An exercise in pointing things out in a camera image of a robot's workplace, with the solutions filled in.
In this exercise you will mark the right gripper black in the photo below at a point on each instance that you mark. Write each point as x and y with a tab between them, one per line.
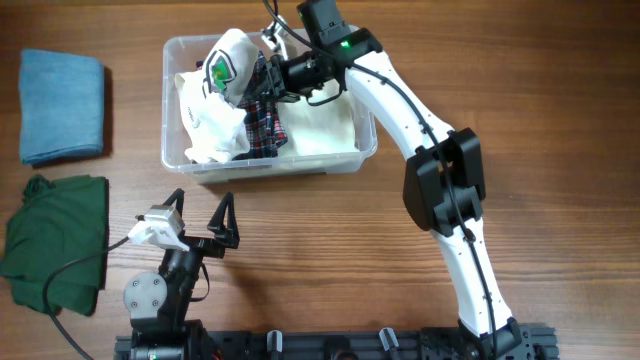
277	69

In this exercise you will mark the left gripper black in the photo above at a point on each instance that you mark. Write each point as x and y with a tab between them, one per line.
211	247

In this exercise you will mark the white t-shirt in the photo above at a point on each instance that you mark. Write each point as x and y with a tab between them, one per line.
228	68

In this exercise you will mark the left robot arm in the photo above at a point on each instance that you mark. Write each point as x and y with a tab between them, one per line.
158	301

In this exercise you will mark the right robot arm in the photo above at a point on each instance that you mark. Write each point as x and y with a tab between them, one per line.
444	178

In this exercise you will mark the plaid flannel shirt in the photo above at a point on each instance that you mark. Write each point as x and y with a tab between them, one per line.
262	125

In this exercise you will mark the clear plastic storage bin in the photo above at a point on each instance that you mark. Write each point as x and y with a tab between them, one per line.
180	54

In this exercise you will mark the cream folded cloth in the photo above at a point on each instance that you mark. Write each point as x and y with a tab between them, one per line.
321	130

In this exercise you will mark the green folded garment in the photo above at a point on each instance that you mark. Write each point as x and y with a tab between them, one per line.
59	221

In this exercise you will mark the blue folded towel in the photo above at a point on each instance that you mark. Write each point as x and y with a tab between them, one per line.
62	99

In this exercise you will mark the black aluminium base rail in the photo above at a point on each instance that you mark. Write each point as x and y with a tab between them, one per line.
536	342

